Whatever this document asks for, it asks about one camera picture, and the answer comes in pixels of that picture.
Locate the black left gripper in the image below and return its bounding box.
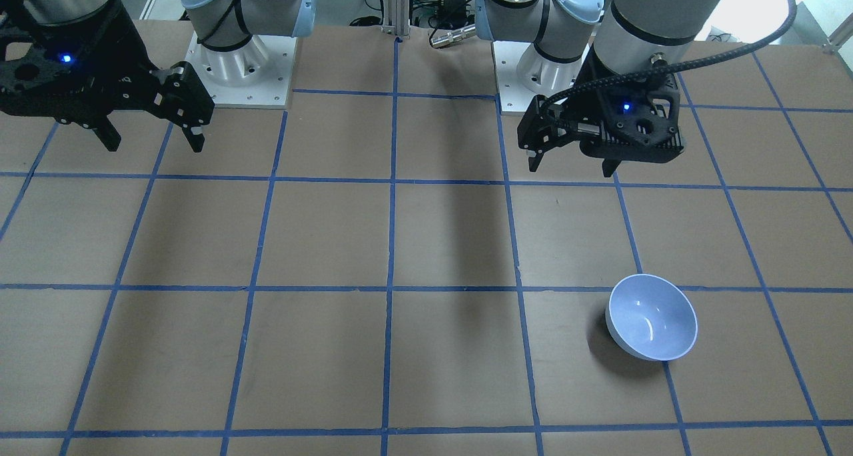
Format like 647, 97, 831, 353
517, 77, 685, 179

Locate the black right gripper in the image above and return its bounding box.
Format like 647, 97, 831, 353
1, 0, 215, 153

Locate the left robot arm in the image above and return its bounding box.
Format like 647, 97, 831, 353
473, 0, 720, 177

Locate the blue bowl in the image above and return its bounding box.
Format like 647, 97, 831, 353
605, 273, 699, 361

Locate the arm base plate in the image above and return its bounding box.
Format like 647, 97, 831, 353
186, 34, 300, 109
492, 41, 600, 115

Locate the silver cable connector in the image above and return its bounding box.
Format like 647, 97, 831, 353
428, 24, 477, 49

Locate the black power adapter with cables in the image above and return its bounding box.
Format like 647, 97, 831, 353
409, 0, 474, 30

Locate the black braided cable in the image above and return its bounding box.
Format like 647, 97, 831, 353
538, 0, 798, 127

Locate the aluminium frame post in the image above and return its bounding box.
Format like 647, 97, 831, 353
380, 0, 412, 42

